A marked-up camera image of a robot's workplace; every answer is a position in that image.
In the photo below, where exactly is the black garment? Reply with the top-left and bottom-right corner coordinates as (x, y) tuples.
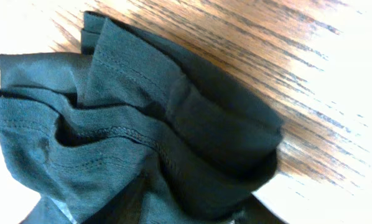
(0, 11), (282, 223)

